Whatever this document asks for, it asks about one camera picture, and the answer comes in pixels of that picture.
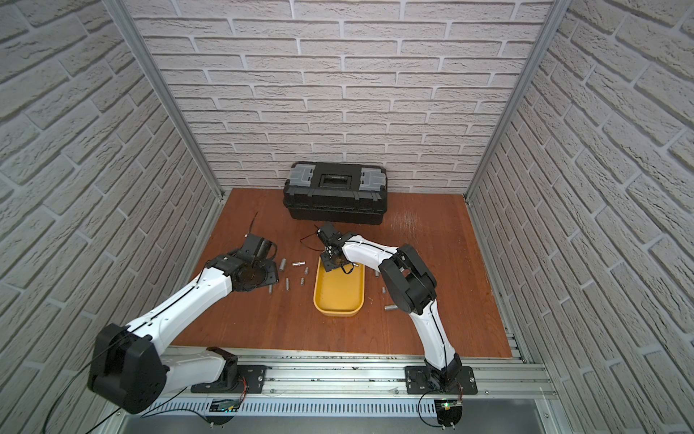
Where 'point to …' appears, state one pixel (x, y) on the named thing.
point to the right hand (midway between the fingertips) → (336, 260)
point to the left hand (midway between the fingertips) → (273, 271)
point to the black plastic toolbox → (336, 193)
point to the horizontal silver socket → (298, 263)
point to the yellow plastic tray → (337, 293)
